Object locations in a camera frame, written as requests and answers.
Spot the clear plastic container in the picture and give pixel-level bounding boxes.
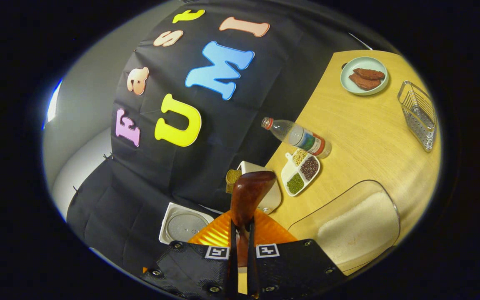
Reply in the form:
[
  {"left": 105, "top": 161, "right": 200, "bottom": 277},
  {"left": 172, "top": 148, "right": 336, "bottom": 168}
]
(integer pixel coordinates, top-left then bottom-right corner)
[{"left": 288, "top": 180, "right": 401, "bottom": 275}]

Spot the reddish brown meat slice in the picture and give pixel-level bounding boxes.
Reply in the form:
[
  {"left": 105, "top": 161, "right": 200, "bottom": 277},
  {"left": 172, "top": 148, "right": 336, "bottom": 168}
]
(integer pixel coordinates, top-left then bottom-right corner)
[
  {"left": 352, "top": 67, "right": 386, "bottom": 81},
  {"left": 348, "top": 74, "right": 381, "bottom": 91}
]

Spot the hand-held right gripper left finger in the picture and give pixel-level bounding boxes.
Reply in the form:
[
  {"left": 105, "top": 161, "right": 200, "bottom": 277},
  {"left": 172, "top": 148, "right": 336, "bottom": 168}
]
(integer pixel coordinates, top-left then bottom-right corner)
[{"left": 142, "top": 208, "right": 239, "bottom": 300}]

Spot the light green plate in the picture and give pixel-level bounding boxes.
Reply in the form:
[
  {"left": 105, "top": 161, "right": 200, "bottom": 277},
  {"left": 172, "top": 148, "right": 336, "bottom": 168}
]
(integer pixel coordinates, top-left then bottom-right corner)
[{"left": 340, "top": 56, "right": 390, "bottom": 96}]

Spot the brown toast slice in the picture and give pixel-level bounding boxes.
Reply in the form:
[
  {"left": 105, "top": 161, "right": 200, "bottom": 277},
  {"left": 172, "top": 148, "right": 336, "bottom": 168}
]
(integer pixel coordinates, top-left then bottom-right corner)
[{"left": 225, "top": 169, "right": 243, "bottom": 194}]

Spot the ceiling light panel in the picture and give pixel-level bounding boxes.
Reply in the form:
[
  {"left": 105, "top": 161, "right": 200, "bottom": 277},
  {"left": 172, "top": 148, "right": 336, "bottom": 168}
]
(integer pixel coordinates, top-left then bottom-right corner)
[{"left": 47, "top": 78, "right": 63, "bottom": 124}]

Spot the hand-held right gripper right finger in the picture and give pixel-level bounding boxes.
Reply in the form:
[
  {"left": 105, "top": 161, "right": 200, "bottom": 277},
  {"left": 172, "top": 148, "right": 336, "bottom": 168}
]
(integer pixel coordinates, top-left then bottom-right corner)
[{"left": 246, "top": 210, "right": 349, "bottom": 300}]

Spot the clear plastic water bottle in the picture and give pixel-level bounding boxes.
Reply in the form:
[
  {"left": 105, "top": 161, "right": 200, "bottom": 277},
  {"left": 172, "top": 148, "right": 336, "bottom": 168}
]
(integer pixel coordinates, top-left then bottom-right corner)
[{"left": 261, "top": 117, "right": 332, "bottom": 159}]

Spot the black backdrop cloth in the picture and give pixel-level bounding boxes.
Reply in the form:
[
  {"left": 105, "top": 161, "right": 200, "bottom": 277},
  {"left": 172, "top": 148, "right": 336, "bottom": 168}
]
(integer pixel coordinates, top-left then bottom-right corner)
[{"left": 66, "top": 0, "right": 393, "bottom": 278}]

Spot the thin white rod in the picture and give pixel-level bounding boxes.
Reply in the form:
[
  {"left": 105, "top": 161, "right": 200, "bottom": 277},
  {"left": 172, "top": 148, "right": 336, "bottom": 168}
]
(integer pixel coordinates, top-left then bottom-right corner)
[{"left": 348, "top": 32, "right": 373, "bottom": 51}]

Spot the brown wooden spoon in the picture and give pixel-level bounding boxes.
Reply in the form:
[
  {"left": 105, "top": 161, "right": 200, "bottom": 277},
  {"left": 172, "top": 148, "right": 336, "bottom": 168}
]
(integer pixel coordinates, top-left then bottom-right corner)
[{"left": 230, "top": 171, "right": 277, "bottom": 267}]

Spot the metal wire chopstick holder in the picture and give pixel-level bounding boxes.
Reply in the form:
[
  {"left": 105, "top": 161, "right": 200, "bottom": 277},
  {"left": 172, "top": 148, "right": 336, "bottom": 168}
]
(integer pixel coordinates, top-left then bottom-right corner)
[{"left": 397, "top": 80, "right": 437, "bottom": 153}]

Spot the white divided bean dish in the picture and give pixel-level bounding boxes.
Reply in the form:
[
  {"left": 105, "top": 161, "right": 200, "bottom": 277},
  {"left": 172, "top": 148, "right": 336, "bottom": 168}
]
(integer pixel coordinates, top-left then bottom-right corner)
[{"left": 281, "top": 149, "right": 321, "bottom": 197}]

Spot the white toaster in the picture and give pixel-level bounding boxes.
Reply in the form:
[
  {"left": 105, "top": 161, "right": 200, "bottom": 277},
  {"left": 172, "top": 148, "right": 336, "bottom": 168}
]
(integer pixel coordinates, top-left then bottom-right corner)
[{"left": 238, "top": 161, "right": 283, "bottom": 214}]

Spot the white rice cooker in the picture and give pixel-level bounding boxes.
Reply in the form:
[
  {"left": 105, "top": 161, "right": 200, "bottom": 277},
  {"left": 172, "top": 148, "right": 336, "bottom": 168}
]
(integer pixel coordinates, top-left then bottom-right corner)
[{"left": 159, "top": 202, "right": 216, "bottom": 245}]

